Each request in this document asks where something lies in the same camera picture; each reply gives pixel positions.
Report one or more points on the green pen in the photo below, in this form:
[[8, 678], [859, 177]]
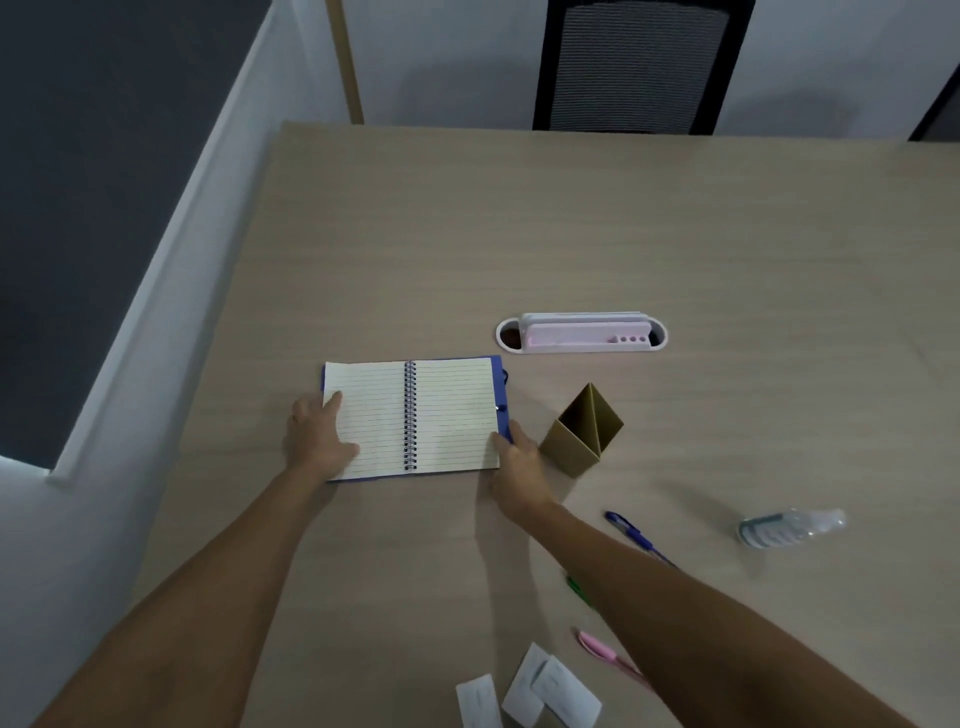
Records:
[[579, 589]]

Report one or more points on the person's left forearm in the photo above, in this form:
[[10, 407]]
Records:
[[202, 600]]

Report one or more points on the person's right thumb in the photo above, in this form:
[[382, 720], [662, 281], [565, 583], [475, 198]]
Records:
[[501, 448]]

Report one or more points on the gold folded paper pen holder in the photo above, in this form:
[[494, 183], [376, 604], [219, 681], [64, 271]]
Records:
[[581, 435]]

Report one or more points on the person's left hand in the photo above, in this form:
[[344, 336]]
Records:
[[315, 442]]

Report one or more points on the person's left thumb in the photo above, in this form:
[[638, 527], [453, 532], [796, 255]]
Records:
[[346, 453]]

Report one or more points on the white oval tray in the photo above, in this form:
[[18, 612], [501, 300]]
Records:
[[505, 334]]

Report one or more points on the blue pen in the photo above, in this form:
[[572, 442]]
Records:
[[634, 534]]

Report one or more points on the black mesh office chair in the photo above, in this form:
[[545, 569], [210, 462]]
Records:
[[637, 67]]

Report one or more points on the wooden post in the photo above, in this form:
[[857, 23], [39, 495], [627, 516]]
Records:
[[345, 60]]

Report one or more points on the pink pen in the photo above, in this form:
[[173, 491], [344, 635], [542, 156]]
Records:
[[604, 649]]

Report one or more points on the clear plastic bottle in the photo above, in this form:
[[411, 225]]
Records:
[[787, 528]]

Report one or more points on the person's right forearm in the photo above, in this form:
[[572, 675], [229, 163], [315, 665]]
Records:
[[697, 630]]

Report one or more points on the blue spiral lined notebook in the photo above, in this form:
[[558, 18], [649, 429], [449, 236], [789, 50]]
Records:
[[442, 416]]

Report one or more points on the person's right hand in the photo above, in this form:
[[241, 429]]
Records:
[[525, 480]]

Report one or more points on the white paper card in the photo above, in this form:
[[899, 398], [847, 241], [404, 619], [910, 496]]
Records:
[[478, 703], [525, 682], [570, 697]]

